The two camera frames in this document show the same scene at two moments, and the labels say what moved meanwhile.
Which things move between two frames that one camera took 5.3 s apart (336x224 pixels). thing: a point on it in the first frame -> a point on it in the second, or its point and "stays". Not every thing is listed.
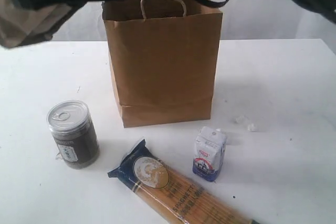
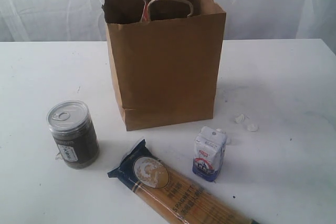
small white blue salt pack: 210,146 stays
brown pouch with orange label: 21,24 -> 145,16
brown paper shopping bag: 164,51 stays
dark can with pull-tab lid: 74,134 stays
